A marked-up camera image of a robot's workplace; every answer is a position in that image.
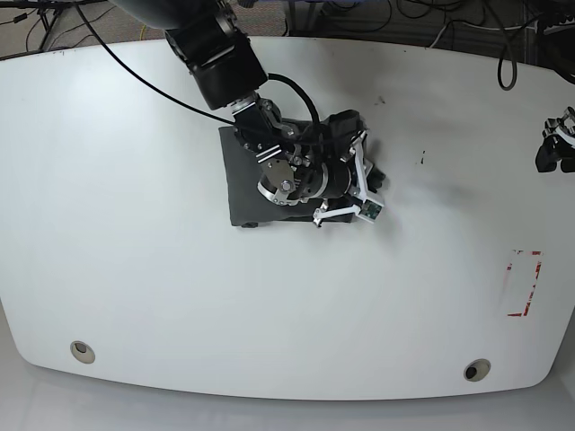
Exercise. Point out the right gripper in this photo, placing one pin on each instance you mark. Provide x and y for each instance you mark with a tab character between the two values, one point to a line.
350	181

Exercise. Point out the red tape rectangle marking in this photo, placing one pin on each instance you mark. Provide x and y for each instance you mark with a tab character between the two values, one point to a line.
520	282

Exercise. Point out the table cable grommet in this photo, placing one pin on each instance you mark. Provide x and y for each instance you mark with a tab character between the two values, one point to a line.
82	352
477	370

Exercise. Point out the left table cable grommet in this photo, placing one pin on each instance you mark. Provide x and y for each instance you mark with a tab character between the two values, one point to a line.
82	352

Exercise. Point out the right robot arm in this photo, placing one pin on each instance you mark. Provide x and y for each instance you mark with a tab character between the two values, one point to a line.
205	37

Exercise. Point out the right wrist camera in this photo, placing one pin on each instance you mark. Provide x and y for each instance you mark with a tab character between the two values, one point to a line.
371	208

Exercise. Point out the right table cable grommet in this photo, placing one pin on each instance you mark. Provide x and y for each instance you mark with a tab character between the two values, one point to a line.
477	370

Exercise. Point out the dark grey t-shirt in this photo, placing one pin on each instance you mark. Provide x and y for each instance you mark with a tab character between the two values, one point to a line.
284	182

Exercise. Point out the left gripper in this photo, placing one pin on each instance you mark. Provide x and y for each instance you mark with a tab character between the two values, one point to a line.
557	148

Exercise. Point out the black tripod stand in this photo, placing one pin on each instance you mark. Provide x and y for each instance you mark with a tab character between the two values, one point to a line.
44	14

